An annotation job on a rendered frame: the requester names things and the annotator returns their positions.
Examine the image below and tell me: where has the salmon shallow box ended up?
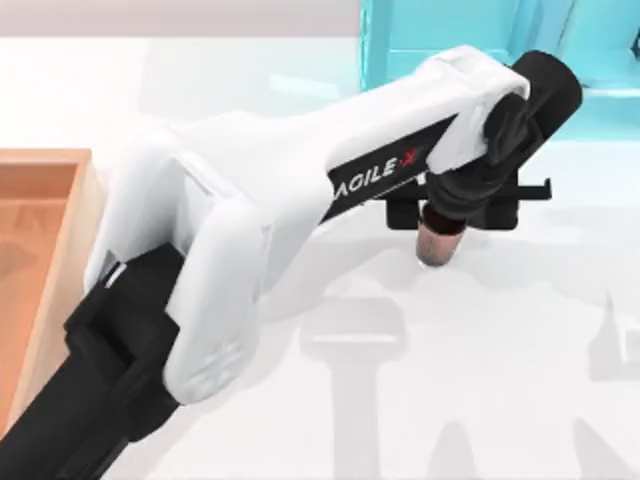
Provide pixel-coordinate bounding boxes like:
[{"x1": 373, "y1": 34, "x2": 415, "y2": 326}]
[{"x1": 0, "y1": 148, "x2": 105, "y2": 404}]

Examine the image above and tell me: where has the light blue rack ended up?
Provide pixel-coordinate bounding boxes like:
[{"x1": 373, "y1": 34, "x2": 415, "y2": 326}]
[{"x1": 356, "y1": 0, "x2": 640, "y2": 103}]

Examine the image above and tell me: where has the reddish brown cup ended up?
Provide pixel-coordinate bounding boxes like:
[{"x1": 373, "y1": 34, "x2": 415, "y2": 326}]
[{"x1": 416, "y1": 205, "x2": 465, "y2": 267}]

